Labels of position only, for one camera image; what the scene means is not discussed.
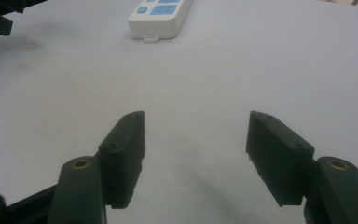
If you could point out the white remote control blue buttons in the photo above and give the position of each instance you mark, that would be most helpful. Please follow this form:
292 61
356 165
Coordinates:
160 17

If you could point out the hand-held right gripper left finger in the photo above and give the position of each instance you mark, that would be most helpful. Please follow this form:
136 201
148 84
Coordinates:
122 161

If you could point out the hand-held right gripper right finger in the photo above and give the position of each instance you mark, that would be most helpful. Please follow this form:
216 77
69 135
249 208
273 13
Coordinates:
279 155

